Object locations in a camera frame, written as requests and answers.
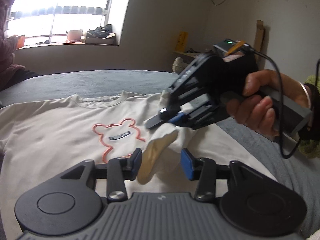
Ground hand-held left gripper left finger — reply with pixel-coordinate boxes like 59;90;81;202
60;148;143;202

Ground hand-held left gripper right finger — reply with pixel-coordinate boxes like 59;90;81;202
181;148;265;202

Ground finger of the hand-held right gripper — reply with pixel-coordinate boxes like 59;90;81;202
145;107;168;130
169;111;187;125

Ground white sweatshirt with bear outline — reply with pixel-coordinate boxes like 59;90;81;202
0;91;279;230

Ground person's right hand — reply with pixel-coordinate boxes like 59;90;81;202
226;70;312;138

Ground white shelf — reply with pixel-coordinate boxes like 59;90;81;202
172;50;200;60

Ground cream bedpost finial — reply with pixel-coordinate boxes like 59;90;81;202
172;57;183;74

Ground cardboard strip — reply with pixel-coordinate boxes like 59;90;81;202
254;20;265;53

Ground grey blanket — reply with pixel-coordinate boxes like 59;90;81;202
0;69;320;230

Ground cardboard box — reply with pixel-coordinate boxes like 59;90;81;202
84;25;117;44

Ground pink pot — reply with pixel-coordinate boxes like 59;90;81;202
66;29;83;43

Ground window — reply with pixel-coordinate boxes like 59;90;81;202
7;0;133;47

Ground black cable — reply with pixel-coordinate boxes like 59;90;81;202
246;44;320;159

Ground silver bracelet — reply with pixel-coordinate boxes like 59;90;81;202
297;81;313;110

